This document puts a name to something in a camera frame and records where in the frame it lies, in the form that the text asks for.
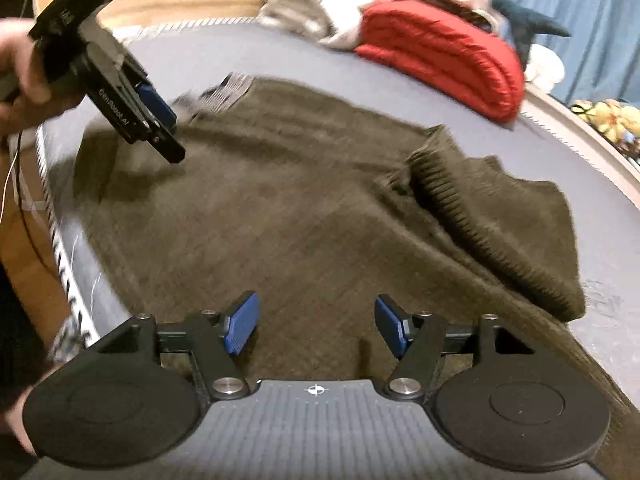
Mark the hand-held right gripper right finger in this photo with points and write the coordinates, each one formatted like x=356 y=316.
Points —
x=392 y=322

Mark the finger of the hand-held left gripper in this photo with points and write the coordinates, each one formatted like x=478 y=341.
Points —
x=157 y=105
x=169 y=145

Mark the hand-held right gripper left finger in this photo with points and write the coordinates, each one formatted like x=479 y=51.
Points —
x=242 y=322

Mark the olive green towel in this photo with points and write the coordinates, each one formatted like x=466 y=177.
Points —
x=300 y=185

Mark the person's left hand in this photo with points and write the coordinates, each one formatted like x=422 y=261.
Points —
x=20 y=50

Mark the blue-grey mattress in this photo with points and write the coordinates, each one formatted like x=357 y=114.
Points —
x=300 y=55

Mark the pile of white clothes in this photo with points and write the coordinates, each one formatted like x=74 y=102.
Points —
x=305 y=0

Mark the person's dark clothing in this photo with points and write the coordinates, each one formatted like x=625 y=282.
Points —
x=17 y=340

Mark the red folded blanket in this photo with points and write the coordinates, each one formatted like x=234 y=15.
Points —
x=440 y=55

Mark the yellow plush toy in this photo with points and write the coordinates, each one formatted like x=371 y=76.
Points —
x=607 y=117

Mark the white plush toy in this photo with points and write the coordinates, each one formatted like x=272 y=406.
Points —
x=545 y=67

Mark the blue shark plush toy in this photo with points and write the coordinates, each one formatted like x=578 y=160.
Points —
x=515 y=5

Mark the blue curtain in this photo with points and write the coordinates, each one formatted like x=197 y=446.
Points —
x=600 y=10

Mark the beige bed frame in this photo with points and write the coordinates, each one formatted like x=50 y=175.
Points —
x=590 y=135

